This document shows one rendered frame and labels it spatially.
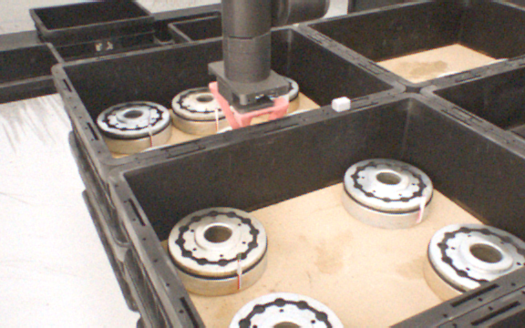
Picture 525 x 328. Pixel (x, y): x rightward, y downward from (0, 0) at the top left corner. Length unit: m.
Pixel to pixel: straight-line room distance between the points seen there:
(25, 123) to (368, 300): 0.84
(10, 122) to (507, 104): 0.91
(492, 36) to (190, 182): 0.74
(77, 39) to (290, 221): 1.57
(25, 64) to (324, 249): 1.50
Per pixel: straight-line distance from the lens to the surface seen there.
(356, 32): 1.01
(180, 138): 0.79
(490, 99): 0.82
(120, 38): 2.12
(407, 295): 0.56
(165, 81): 0.85
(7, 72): 1.94
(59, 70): 0.79
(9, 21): 3.69
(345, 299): 0.54
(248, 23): 0.61
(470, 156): 0.66
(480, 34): 1.16
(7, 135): 1.15
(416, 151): 0.72
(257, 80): 0.64
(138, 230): 0.47
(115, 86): 0.83
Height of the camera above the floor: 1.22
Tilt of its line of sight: 33 degrees down
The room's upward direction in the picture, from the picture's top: straight up
